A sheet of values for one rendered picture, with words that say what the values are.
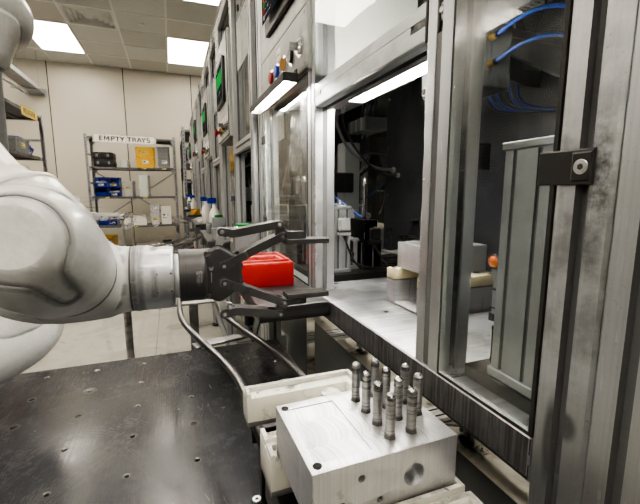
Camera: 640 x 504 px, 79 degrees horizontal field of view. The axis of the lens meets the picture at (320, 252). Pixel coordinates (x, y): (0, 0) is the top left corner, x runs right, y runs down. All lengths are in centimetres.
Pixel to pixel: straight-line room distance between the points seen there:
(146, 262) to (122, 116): 770
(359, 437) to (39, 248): 29
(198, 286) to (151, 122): 767
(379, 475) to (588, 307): 20
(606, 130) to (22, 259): 43
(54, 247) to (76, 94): 802
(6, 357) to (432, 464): 77
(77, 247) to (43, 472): 52
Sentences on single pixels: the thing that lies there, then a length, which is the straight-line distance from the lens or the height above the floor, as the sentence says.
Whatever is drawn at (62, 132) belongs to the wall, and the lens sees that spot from 832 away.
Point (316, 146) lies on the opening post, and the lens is 82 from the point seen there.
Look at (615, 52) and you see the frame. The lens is 35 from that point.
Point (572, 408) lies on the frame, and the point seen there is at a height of 96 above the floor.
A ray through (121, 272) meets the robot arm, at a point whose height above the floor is 102.
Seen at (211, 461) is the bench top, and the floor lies 68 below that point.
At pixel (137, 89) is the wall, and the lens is 830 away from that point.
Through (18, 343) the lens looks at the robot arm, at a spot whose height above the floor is 84.
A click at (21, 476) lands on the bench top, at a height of 68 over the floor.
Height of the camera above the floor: 112
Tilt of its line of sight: 9 degrees down
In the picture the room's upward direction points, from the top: straight up
